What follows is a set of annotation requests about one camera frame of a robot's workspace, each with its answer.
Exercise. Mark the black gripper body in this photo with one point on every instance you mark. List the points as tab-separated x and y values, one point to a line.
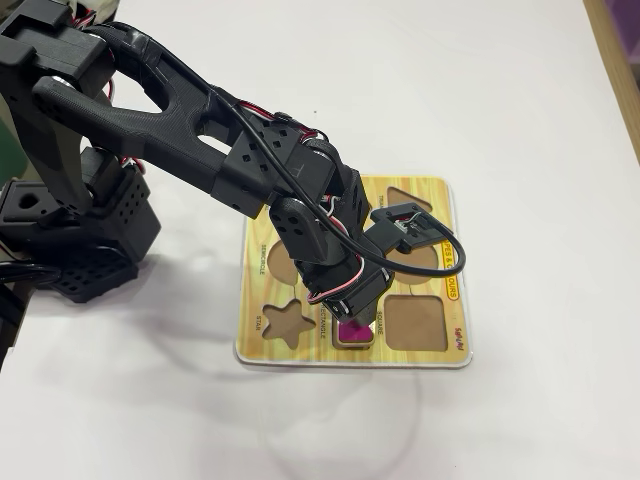
361	298

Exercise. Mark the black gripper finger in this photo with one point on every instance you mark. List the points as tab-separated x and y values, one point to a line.
362	318

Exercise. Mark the pink rectangle piece yellow pin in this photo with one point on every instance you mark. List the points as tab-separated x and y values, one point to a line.
352	337

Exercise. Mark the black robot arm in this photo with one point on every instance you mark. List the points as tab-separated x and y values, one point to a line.
150	130

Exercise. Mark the wooden shape puzzle board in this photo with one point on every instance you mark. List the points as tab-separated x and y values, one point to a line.
442	197

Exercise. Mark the green object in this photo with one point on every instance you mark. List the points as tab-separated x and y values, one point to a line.
6	150

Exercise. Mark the purple panel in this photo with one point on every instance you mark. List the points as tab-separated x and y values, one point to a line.
630	25

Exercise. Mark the white plastic bag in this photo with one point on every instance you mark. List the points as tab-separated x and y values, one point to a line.
100	5

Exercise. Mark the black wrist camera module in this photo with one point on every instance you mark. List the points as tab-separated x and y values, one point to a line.
425	237

